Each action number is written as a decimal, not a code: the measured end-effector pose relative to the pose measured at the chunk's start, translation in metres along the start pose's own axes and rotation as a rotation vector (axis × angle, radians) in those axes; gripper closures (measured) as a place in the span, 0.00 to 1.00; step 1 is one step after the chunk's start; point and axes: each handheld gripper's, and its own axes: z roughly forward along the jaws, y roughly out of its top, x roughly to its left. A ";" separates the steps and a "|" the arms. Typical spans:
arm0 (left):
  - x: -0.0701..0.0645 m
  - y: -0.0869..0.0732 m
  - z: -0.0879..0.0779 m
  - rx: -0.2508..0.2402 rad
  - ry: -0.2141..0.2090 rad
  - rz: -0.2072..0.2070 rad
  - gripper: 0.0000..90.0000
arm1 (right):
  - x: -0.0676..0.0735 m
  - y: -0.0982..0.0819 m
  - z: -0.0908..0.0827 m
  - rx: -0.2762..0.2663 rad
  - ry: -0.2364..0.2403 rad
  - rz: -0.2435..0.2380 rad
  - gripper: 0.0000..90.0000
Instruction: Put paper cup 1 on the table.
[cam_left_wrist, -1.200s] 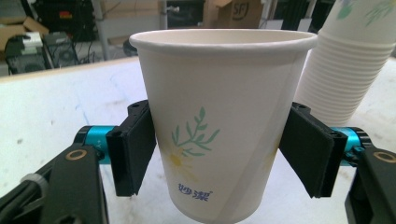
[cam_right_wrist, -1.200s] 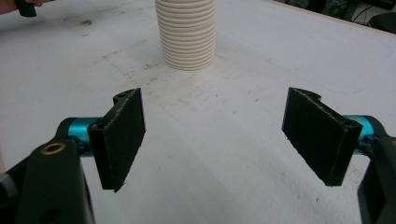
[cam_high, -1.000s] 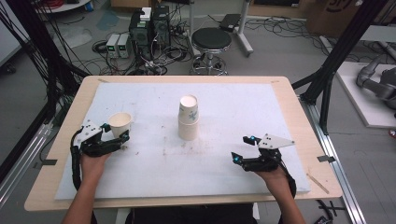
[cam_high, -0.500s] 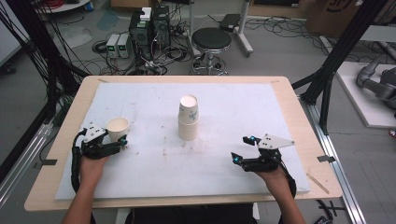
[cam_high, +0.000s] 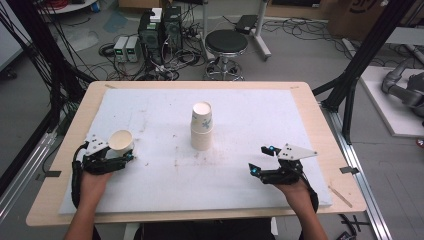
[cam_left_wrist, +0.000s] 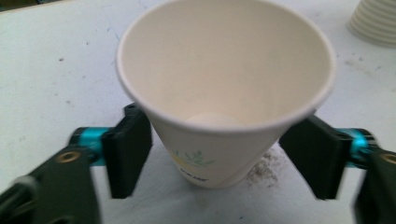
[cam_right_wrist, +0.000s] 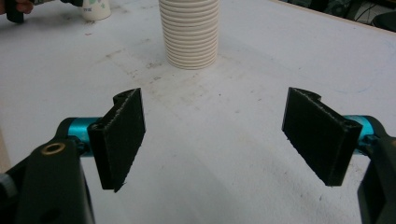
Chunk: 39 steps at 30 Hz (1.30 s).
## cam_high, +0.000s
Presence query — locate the printed cardboard box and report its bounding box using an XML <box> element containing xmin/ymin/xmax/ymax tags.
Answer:
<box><xmin>327</xmin><ymin>0</ymin><xmax>415</xmax><ymax>42</ymax></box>

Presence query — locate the black metal frame post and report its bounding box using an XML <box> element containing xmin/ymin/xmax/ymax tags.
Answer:
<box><xmin>312</xmin><ymin>0</ymin><xmax>418</xmax><ymax>145</ymax></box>

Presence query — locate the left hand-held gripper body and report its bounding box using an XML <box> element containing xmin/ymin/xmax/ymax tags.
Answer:
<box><xmin>81</xmin><ymin>133</ymin><xmax>130</xmax><ymax>176</ymax></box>

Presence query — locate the person's left hand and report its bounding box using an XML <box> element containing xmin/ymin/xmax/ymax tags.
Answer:
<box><xmin>79</xmin><ymin>171</ymin><xmax>113</xmax><ymax>210</ymax></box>

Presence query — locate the white box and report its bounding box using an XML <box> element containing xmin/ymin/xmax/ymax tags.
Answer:
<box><xmin>149</xmin><ymin>7</ymin><xmax>164</xmax><ymax>24</ymax></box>

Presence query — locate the person's dark clothing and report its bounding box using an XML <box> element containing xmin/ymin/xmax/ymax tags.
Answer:
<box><xmin>133</xmin><ymin>218</ymin><xmax>278</xmax><ymax>240</ymax></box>

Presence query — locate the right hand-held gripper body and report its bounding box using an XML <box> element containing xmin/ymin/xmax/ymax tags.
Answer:
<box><xmin>260</xmin><ymin>143</ymin><xmax>318</xmax><ymax>185</ymax></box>

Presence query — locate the black flat device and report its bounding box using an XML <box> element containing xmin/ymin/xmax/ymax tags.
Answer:
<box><xmin>234</xmin><ymin>14</ymin><xmax>259</xmax><ymax>35</ymax></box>

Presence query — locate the grey power supply unit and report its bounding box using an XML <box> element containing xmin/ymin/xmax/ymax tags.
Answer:
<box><xmin>113</xmin><ymin>35</ymin><xmax>130</xmax><ymax>63</ymax></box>
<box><xmin>125</xmin><ymin>35</ymin><xmax>140</xmax><ymax>63</ymax></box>

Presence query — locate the thin wooden stick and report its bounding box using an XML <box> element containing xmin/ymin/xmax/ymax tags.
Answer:
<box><xmin>327</xmin><ymin>185</ymin><xmax>354</xmax><ymax>209</ymax></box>

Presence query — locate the black frame post with cables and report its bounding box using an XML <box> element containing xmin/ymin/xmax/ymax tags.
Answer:
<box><xmin>0</xmin><ymin>0</ymin><xmax>88</xmax><ymax>134</ymax></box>

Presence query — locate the stack of paper cups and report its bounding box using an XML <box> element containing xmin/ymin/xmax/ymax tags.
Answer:
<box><xmin>190</xmin><ymin>101</ymin><xmax>214</xmax><ymax>152</ymax></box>

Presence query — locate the tangle of floor cables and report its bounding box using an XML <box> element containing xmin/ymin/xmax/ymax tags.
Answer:
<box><xmin>97</xmin><ymin>39</ymin><xmax>208</xmax><ymax>82</ymax></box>

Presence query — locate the black computer tower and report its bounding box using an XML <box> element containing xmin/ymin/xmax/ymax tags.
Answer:
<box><xmin>162</xmin><ymin>5</ymin><xmax>184</xmax><ymax>52</ymax></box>
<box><xmin>137</xmin><ymin>11</ymin><xmax>165</xmax><ymax>66</ymax></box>

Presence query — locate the black tape piece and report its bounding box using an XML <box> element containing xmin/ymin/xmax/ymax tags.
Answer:
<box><xmin>339</xmin><ymin>165</ymin><xmax>361</xmax><ymax>175</ymax></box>
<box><xmin>35</xmin><ymin>170</ymin><xmax>63</xmax><ymax>182</ymax></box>

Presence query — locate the white platform board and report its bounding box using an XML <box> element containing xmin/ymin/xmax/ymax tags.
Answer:
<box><xmin>359</xmin><ymin>65</ymin><xmax>424</xmax><ymax>139</ymax></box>

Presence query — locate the white foam mat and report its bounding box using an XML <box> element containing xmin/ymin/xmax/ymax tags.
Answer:
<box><xmin>59</xmin><ymin>88</ymin><xmax>334</xmax><ymax>215</ymax></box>

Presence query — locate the white floral paper cup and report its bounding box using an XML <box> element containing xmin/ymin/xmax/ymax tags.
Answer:
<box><xmin>108</xmin><ymin>129</ymin><xmax>135</xmax><ymax>160</ymax></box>

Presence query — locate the black round stool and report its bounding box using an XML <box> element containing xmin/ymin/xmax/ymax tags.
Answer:
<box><xmin>203</xmin><ymin>29</ymin><xmax>250</xmax><ymax>82</ymax></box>

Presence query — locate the person's right hand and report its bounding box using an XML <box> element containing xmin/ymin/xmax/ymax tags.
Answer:
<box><xmin>274</xmin><ymin>182</ymin><xmax>316</xmax><ymax>215</ymax></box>

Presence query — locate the aluminium rail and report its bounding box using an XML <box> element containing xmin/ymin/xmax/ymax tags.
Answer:
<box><xmin>320</xmin><ymin>103</ymin><xmax>394</xmax><ymax>240</ymax></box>
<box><xmin>0</xmin><ymin>130</ymin><xmax>58</xmax><ymax>222</ymax></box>

